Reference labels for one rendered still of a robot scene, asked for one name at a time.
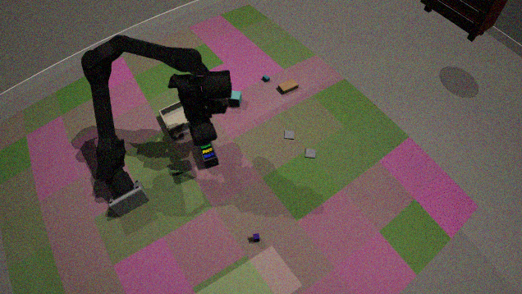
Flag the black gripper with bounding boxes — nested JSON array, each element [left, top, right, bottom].
[[178, 94, 217, 146]]

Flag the orange flat block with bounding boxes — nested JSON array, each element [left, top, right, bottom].
[[278, 79, 299, 94]]

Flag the green fuse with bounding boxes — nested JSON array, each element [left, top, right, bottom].
[[200, 144, 212, 151]]

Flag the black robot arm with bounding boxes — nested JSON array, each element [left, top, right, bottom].
[[81, 34, 232, 200]]

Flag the teal cube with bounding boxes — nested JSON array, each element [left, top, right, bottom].
[[228, 90, 242, 107]]

